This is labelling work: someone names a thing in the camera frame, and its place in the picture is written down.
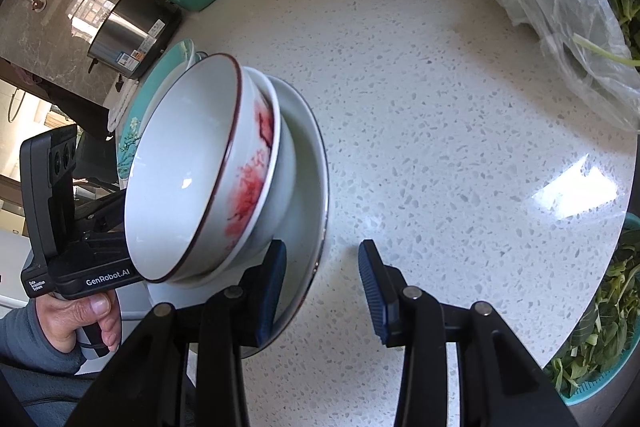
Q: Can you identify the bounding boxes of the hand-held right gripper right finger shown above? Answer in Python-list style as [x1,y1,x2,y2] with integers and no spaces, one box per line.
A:
[357,238,583,427]

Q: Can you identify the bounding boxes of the white bowl with red flowers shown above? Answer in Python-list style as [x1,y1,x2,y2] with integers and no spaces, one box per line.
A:
[123,53,281,284]

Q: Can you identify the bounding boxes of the small teal strainer basin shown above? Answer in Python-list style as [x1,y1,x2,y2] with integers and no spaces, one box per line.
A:
[542,212,640,408]

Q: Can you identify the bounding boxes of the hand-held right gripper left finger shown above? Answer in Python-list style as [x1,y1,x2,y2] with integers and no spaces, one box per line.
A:
[65,238,288,427]

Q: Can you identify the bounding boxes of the leafy greens in teal strainer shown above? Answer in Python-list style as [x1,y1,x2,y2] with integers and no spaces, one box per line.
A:
[545,232,640,398]

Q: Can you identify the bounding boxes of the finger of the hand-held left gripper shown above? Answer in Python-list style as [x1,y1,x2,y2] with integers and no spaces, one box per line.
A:
[74,189,128,233]

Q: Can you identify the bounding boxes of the person's left hand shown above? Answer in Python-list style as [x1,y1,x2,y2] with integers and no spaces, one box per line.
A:
[37,293,122,358]

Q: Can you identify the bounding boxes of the clear plastic bag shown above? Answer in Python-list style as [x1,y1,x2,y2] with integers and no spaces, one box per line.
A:
[480,0,640,132]

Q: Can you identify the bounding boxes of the stainless steel cooker pot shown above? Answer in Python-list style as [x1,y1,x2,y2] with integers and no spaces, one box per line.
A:
[86,0,183,82]

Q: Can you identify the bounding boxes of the grey rimmed white plate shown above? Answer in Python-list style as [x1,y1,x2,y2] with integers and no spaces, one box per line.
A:
[145,76,331,360]

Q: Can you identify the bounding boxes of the large white bowl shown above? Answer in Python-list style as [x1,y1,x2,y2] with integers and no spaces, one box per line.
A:
[220,68,299,280]

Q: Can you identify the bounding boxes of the deep teal floral plate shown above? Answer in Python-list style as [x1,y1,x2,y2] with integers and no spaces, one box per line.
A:
[150,48,207,108]

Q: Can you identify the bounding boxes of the person's left forearm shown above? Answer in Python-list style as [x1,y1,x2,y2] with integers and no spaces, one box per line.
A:
[0,304,88,378]

